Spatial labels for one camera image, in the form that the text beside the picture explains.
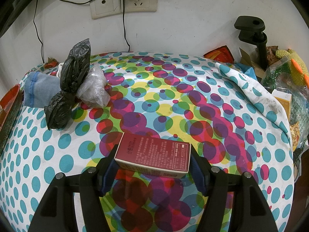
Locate brown snack packet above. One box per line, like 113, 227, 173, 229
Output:
266, 46, 279, 66

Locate dark red box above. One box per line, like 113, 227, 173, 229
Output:
114, 132, 192, 179

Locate clear plastic bag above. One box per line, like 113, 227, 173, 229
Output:
77, 64, 111, 108

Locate white sock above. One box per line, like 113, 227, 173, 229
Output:
57, 61, 67, 78

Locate blue sock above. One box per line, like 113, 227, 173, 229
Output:
23, 72, 63, 107

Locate yellow carton box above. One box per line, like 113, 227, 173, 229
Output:
272, 89, 292, 124

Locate polka dot tablecloth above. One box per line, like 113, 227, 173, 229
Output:
0, 51, 298, 232

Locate black clamp stand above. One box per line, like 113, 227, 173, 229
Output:
234, 16, 268, 69

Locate yellow plush toy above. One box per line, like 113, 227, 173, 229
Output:
275, 49, 309, 87

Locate black charger cable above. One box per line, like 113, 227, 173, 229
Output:
122, 0, 131, 52

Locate brown cardboard box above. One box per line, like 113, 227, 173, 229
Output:
239, 48, 266, 74

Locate long black television cable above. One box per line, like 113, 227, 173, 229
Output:
32, 0, 46, 64

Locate clear bag with green contents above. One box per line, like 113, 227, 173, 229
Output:
262, 55, 309, 126

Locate beige round-hole wall socket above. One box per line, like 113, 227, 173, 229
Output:
89, 0, 122, 19

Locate red snack packet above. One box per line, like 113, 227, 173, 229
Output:
204, 45, 234, 63

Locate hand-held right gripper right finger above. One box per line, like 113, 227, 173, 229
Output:
189, 147, 282, 232

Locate black plastic bag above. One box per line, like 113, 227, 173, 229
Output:
44, 39, 92, 130

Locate red round tray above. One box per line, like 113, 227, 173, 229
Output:
0, 83, 25, 155

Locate orange candy wrapper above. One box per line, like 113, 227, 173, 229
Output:
44, 57, 58, 68

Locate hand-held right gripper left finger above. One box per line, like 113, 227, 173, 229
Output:
28, 158, 121, 232

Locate orange patterned packet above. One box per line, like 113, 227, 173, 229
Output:
290, 122, 302, 148

